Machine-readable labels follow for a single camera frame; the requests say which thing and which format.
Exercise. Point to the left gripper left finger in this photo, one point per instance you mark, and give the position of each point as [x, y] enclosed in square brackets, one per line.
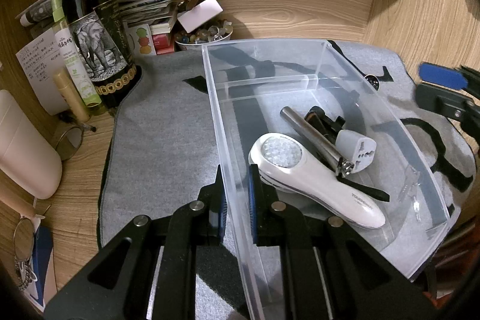
[148, 269]

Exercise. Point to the yellow lip balm stick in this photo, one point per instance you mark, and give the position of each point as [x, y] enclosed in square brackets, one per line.
[70, 94]

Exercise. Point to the grey black patterned mat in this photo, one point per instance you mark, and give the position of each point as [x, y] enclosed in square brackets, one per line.
[193, 113]

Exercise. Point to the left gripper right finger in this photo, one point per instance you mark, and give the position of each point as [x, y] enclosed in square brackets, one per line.
[328, 270]

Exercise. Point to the silver metal cylinder keychain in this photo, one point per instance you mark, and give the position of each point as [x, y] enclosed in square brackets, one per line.
[339, 164]

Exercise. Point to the handwritten white note sheet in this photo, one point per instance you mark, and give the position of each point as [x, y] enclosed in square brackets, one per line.
[39, 60]

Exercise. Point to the stack of books and papers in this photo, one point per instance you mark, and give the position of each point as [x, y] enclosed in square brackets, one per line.
[150, 25]

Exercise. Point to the beige pink mug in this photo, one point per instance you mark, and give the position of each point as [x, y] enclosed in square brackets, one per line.
[26, 156]

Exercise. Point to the eyeglasses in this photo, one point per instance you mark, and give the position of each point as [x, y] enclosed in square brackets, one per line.
[69, 137]

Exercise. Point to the white travel plug adapter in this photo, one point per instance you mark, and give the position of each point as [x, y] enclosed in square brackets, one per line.
[356, 148]

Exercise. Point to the bowl of beads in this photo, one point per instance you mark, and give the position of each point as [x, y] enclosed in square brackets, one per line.
[212, 31]

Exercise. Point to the white handheld massager device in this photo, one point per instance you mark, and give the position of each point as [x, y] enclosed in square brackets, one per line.
[287, 164]

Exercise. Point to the dark wine bottle elephant label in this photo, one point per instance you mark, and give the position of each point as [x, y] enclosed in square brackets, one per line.
[100, 37]

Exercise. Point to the green white spray tube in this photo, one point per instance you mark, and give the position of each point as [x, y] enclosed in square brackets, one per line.
[71, 57]

